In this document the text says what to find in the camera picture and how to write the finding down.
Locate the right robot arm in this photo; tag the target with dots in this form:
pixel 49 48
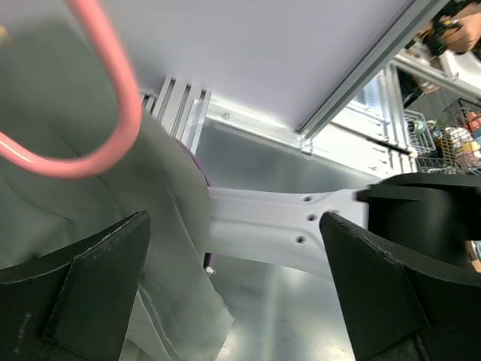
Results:
pixel 437 215

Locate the grey pleated skirt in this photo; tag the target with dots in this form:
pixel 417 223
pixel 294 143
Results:
pixel 177 313

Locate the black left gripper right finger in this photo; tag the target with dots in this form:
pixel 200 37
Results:
pixel 399 304

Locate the wire basket with items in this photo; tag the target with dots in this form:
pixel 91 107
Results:
pixel 449 144

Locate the pink wire hanger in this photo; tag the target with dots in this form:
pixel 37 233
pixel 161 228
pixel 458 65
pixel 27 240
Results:
pixel 69 99

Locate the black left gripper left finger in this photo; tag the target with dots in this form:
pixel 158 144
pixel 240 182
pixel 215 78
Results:
pixel 75 303

